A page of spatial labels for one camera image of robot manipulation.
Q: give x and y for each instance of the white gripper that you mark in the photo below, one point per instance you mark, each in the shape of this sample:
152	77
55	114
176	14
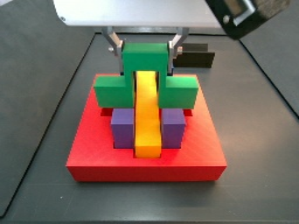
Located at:
141	13

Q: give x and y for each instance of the green stepped arch block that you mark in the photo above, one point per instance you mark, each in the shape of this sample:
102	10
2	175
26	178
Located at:
116	89

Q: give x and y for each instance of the red board base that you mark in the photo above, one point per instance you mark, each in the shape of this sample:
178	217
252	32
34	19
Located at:
96	161

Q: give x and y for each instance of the purple block left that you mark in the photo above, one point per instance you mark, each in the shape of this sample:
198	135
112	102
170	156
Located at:
124	128

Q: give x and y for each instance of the purple block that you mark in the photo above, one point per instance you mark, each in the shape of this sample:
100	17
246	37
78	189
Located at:
173	127
124	128

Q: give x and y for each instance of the yellow long bar block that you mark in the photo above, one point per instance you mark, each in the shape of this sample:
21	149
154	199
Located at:
148	120

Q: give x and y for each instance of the purple block right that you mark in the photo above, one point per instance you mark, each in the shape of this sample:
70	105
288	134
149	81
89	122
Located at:
173	127

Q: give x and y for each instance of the black angled bracket stand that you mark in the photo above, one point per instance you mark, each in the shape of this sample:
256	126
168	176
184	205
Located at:
194	56

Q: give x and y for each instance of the black camera mount box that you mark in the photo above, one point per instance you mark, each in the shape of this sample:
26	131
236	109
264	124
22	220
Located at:
241	16

